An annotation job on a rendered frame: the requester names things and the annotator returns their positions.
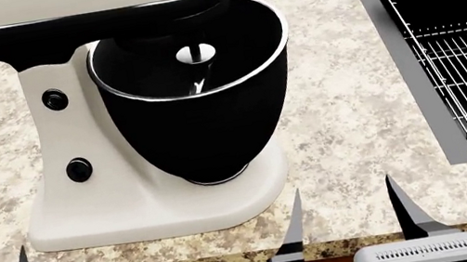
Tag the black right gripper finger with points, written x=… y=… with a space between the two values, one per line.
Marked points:
x=409 y=216
x=291 y=245

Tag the white stand mixer base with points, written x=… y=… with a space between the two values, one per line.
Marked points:
x=100 y=208

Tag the black mixing bowl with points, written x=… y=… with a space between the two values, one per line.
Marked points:
x=197 y=136

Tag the white and black mixer head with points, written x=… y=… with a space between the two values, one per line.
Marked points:
x=55 y=11

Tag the black kitchen sink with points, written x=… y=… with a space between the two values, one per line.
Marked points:
x=393 y=42

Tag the black round mixer knob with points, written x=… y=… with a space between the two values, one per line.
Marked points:
x=79 y=169
x=55 y=99

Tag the silver mixer beater attachment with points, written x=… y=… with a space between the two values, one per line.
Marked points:
x=196 y=54

